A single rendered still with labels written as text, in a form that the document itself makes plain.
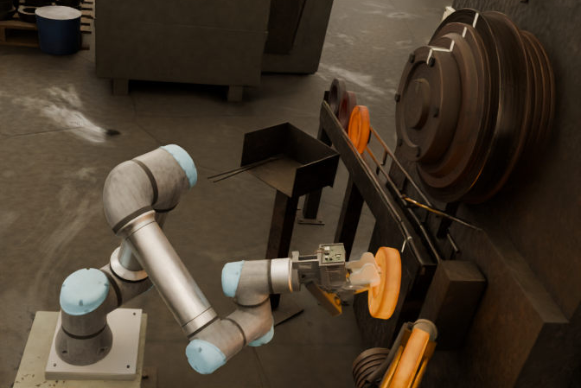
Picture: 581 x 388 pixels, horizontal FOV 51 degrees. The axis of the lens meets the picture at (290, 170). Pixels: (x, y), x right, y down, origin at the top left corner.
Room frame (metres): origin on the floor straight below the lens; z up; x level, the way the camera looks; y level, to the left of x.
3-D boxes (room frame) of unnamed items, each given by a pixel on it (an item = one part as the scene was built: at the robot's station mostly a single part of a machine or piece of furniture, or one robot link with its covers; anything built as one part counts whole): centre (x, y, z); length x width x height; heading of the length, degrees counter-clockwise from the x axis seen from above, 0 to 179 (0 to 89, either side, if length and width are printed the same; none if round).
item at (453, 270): (1.19, -0.45, 0.68); 0.11 x 0.08 x 0.24; 103
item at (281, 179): (1.83, 0.01, 0.36); 0.26 x 0.20 x 0.72; 48
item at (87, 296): (1.17, 0.47, 0.50); 0.13 x 0.12 x 0.14; 147
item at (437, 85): (1.39, -0.29, 1.11); 0.28 x 0.06 x 0.28; 13
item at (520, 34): (1.43, -0.47, 1.11); 0.47 x 0.10 x 0.47; 13
